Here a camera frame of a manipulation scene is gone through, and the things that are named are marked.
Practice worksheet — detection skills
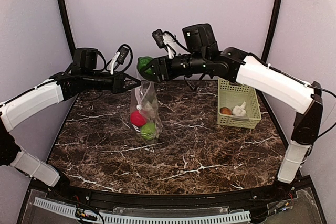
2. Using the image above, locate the dark green pepper toy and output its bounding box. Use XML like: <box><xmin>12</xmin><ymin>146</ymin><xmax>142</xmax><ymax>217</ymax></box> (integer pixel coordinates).
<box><xmin>137</xmin><ymin>56</ymin><xmax>153</xmax><ymax>75</ymax></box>

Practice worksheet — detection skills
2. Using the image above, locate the clear zip top bag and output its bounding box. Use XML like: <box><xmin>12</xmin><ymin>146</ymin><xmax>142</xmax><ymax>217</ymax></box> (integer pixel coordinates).
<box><xmin>130</xmin><ymin>80</ymin><xmax>162</xmax><ymax>144</ymax></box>

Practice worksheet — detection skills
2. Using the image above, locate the red pepper toy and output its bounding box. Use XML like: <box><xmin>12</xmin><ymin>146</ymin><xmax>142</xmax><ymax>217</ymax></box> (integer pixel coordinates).
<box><xmin>130</xmin><ymin>110</ymin><xmax>146</xmax><ymax>127</ymax></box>

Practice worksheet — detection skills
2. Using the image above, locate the green apple toy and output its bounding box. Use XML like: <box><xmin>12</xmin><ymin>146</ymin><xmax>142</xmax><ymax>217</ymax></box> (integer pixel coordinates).
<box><xmin>140</xmin><ymin>122</ymin><xmax>157</xmax><ymax>141</ymax></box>

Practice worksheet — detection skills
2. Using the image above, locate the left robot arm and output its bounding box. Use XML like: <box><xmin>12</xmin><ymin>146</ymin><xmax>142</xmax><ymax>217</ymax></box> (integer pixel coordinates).
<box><xmin>1</xmin><ymin>44</ymin><xmax>141</xmax><ymax>187</ymax></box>

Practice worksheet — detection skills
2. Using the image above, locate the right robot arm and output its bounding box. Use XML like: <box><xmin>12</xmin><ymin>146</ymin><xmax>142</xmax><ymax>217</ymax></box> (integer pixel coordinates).
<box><xmin>138</xmin><ymin>23</ymin><xmax>325</xmax><ymax>184</ymax></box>

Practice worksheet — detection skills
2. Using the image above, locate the green plastic basket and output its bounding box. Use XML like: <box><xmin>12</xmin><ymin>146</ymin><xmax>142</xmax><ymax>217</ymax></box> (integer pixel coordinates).
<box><xmin>217</xmin><ymin>79</ymin><xmax>261</xmax><ymax>129</ymax></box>

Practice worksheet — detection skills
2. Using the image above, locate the brown potato toy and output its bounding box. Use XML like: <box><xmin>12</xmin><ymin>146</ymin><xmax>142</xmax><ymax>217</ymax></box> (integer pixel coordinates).
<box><xmin>220</xmin><ymin>107</ymin><xmax>232</xmax><ymax>115</ymax></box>

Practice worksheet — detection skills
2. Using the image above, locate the white garlic toy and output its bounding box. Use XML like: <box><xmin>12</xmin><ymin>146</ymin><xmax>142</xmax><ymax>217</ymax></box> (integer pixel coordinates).
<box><xmin>232</xmin><ymin>102</ymin><xmax>247</xmax><ymax>117</ymax></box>

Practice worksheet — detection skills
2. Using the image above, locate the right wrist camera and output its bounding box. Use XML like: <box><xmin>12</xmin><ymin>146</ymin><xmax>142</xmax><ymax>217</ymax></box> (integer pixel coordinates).
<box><xmin>152</xmin><ymin>29</ymin><xmax>182</xmax><ymax>59</ymax></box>

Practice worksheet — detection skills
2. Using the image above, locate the right black corner post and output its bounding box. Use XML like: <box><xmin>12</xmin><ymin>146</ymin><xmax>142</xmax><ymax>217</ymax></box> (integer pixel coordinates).
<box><xmin>261</xmin><ymin>0</ymin><xmax>282</xmax><ymax>61</ymax></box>

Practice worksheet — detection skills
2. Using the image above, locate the black front table rail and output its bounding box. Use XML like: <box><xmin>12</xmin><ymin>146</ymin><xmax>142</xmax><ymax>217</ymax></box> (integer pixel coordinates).
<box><xmin>34</xmin><ymin>179</ymin><xmax>297</xmax><ymax>210</ymax></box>

